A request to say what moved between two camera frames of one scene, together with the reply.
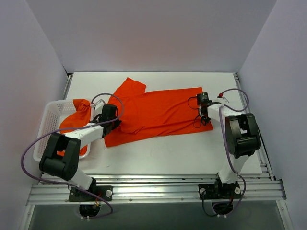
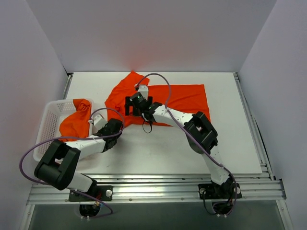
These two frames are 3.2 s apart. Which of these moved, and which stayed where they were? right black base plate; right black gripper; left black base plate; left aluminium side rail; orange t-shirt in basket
Moved: right black gripper
Stayed: left black base plate; right black base plate; orange t-shirt in basket; left aluminium side rail
